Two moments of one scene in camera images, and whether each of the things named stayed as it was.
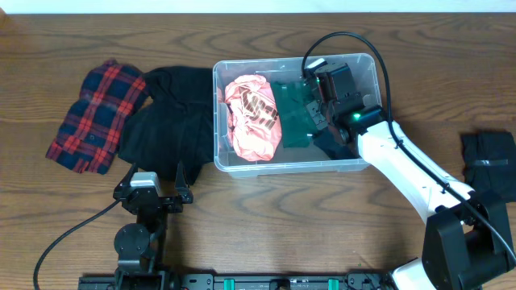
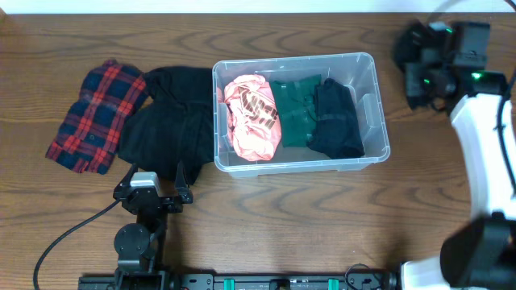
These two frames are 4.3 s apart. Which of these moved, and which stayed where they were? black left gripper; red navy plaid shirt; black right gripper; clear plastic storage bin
Moved: black right gripper
Stayed: clear plastic storage bin; black left gripper; red navy plaid shirt
